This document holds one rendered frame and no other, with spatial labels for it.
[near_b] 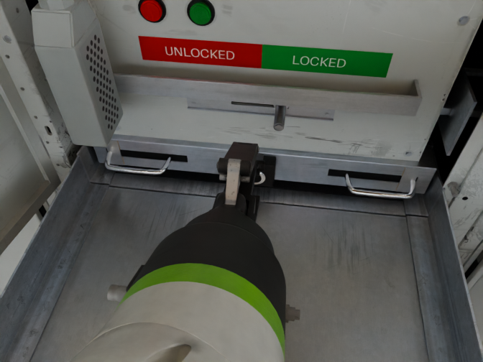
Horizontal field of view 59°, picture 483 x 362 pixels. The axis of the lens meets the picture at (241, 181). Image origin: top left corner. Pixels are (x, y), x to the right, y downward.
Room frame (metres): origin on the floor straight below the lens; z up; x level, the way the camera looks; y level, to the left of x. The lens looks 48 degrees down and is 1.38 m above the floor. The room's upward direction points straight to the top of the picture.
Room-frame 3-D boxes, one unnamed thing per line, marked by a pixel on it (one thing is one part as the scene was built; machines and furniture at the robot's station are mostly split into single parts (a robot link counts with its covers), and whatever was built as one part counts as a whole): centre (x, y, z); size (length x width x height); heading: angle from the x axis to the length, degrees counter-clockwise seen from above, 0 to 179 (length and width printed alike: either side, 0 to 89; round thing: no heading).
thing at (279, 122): (0.45, -0.05, 1.02); 0.06 x 0.02 x 0.04; 173
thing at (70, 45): (0.44, 0.19, 1.09); 0.08 x 0.05 x 0.17; 173
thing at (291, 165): (0.49, -0.03, 0.89); 0.54 x 0.05 x 0.06; 83
